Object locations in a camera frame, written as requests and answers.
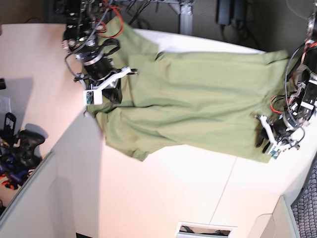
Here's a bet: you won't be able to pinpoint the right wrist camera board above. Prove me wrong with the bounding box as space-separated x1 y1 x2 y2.
83 90 94 105

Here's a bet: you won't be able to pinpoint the grey partition panel right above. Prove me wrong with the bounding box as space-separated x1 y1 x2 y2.
248 195 300 238

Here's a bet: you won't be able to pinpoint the black remote control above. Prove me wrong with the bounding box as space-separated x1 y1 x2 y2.
3 112 16 145

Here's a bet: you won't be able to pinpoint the grey partition panel left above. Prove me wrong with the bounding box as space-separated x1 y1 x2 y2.
0 152 76 238

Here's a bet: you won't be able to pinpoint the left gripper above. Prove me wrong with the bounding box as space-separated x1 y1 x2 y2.
255 114 304 155

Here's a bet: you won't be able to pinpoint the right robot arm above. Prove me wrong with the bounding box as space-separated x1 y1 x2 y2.
61 0 137 106

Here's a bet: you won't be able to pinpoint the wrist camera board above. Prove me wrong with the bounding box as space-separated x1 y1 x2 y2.
268 147 281 159
83 90 94 105

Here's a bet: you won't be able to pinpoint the green t-shirt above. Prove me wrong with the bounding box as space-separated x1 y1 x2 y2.
88 25 288 163

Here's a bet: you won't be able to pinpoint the black power adapter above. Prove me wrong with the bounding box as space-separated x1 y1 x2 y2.
216 0 234 26
233 0 248 21

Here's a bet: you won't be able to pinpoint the white cable grommet tray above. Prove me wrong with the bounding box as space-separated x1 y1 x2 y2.
174 222 237 238

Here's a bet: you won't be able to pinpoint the black power adapter left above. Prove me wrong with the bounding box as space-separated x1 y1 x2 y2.
216 0 234 26

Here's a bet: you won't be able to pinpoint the aluminium frame post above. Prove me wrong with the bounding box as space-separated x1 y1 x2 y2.
168 0 195 36

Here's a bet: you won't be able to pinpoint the grey partition panel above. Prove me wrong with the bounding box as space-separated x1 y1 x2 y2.
0 152 76 238
248 195 300 238

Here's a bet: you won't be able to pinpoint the white paper sheet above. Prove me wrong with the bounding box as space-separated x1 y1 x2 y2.
0 96 12 114

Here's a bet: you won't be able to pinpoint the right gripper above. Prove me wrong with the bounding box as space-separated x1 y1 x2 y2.
76 48 138 105

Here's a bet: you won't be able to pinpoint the black game controller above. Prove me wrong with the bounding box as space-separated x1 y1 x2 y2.
14 130 45 169

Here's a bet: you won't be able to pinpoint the blue orange clamp tools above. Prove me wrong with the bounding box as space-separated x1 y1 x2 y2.
0 144 30 190

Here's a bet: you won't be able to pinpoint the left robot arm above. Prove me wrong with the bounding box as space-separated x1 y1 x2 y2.
256 11 317 159

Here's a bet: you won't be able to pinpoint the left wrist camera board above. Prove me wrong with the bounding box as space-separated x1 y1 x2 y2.
268 147 281 159

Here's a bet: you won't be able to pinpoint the black power adapter right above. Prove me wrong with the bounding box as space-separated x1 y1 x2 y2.
233 0 248 21

